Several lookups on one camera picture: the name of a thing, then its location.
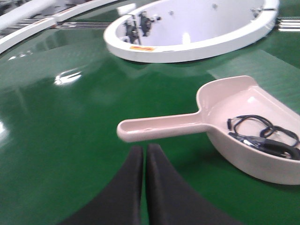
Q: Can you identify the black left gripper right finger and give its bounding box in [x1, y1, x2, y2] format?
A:
[145, 143, 241, 225]

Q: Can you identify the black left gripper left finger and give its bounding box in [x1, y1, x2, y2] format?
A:
[61, 146, 143, 225]

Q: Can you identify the black cable bundle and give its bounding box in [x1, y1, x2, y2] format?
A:
[227, 114, 300, 161]

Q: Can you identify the pink plastic dustpan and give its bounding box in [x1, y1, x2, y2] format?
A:
[117, 75, 300, 185]

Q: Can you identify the green conveyor belt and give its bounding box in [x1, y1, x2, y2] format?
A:
[0, 0, 300, 225]

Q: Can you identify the white outer conveyor rim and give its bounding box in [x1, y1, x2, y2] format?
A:
[0, 0, 114, 53]

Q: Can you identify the black bearing block left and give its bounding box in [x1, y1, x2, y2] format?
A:
[123, 15, 142, 45]

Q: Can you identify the black bearing block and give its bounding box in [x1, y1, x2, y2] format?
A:
[139, 11, 162, 37]
[123, 15, 142, 45]

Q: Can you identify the black bearing block right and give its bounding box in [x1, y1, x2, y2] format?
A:
[139, 11, 162, 37]

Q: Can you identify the white inner conveyor ring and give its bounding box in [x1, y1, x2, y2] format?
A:
[103, 0, 280, 64]

